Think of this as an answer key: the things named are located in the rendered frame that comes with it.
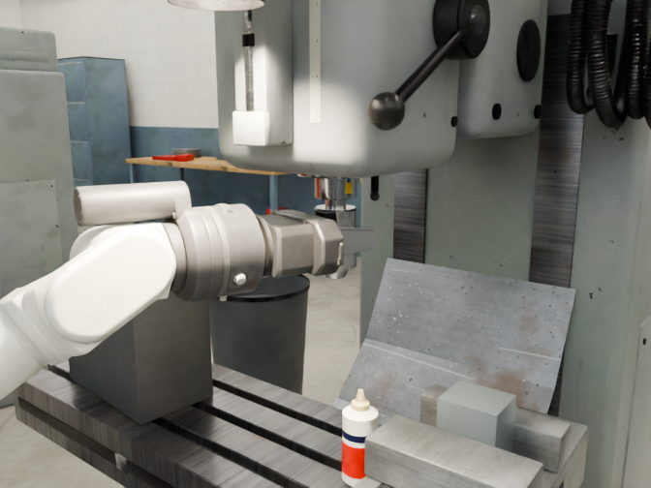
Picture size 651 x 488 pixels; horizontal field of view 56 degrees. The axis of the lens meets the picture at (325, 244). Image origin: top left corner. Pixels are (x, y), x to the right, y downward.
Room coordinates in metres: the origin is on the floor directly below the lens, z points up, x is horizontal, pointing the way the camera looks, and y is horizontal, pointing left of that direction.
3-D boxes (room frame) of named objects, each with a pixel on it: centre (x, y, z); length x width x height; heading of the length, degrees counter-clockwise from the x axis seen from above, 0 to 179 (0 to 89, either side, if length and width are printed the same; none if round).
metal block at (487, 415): (0.54, -0.15, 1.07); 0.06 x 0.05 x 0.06; 54
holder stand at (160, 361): (0.86, 0.28, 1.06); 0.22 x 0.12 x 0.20; 46
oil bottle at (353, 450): (0.62, -0.04, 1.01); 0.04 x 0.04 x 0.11
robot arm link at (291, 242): (0.60, 0.07, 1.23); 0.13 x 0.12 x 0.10; 33
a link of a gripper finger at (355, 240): (0.62, -0.03, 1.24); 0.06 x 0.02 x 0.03; 123
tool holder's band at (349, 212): (0.65, -0.01, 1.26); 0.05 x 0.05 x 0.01
